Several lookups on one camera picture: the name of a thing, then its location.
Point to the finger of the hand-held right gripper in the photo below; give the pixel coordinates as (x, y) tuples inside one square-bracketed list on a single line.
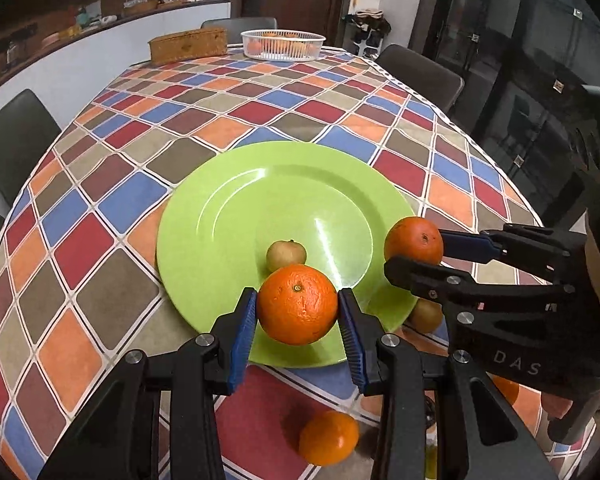
[(430, 280), (467, 246)]

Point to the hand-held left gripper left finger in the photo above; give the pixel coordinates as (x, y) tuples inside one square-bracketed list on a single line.
[(242, 342)]

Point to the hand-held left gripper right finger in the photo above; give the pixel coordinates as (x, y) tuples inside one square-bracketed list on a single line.
[(353, 346)]

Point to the large orange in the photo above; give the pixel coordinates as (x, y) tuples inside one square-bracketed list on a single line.
[(298, 305)]

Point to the green plate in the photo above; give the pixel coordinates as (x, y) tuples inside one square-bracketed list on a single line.
[(260, 210)]

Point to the small green-brown apple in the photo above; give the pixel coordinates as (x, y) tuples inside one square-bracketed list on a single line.
[(425, 316), (286, 256)]

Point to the checkered colourful tablecloth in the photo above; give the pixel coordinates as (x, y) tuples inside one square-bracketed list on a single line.
[(130, 200)]

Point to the dark glass door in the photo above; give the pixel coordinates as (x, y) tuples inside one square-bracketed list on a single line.
[(505, 60)]

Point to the shoe rack with clothes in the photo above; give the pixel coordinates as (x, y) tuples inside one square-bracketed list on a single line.
[(367, 30)]

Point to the white plastic basket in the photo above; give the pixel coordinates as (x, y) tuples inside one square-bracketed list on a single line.
[(283, 45)]

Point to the woven wicker box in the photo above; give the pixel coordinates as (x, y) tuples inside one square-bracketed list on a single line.
[(187, 45)]

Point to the white curved counter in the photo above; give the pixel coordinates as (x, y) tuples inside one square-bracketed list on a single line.
[(80, 55)]

